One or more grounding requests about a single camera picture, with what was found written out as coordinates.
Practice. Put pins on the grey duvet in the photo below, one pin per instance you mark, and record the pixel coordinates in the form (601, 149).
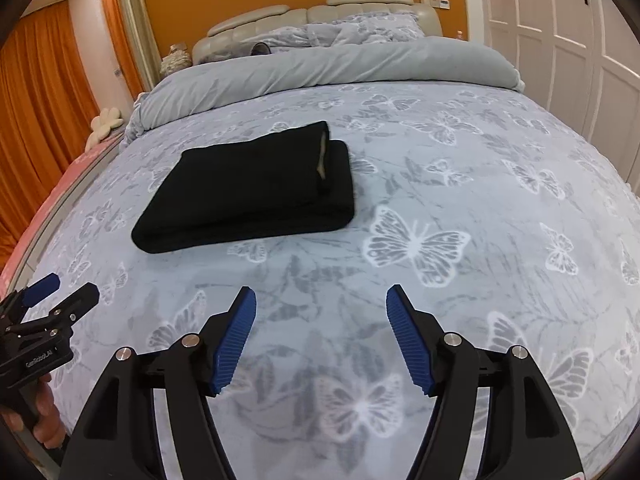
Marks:
(325, 65)

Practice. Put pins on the grey bolster pillow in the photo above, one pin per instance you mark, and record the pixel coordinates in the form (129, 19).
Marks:
(260, 49)

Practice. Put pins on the butterfly print pillow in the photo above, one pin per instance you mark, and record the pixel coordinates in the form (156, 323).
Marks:
(365, 27)

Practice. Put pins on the beige padded headboard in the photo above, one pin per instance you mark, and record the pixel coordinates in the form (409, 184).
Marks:
(280, 17)

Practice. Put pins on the pink bench mat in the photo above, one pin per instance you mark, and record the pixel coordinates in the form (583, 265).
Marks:
(75, 166)

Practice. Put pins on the white panelled wardrobe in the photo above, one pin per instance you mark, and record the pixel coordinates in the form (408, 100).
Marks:
(550, 35)

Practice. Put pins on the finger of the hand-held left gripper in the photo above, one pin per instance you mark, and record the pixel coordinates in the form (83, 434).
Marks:
(80, 300)
(44, 285)

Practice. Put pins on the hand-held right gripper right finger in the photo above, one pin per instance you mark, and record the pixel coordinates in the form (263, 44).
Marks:
(410, 340)

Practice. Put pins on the cream flower-shaped cushion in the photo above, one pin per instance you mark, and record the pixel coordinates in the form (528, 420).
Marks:
(105, 125)

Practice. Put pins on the butterfly print bed sheet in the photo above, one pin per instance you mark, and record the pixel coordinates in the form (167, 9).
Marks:
(450, 160)

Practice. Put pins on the person's left hand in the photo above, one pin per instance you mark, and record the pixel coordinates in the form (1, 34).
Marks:
(49, 410)

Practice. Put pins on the orange curtain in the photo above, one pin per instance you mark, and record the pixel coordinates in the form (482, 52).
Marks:
(40, 110)
(117, 20)

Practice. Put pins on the white bedside ornament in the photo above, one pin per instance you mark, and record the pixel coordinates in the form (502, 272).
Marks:
(175, 60)

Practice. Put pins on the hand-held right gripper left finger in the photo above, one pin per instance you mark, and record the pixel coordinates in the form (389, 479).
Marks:
(235, 345)

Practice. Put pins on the black pants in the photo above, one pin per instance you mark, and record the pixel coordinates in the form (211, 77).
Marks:
(240, 195)

